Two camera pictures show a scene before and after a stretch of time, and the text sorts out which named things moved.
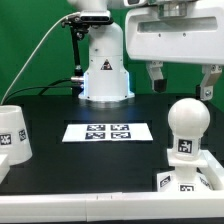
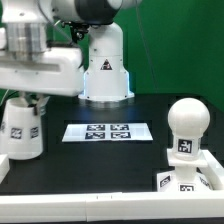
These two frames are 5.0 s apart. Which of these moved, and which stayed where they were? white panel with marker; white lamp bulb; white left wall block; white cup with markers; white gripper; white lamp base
Moved: white cup with markers; white gripper
Stayed: white panel with marker; white left wall block; white lamp base; white lamp bulb
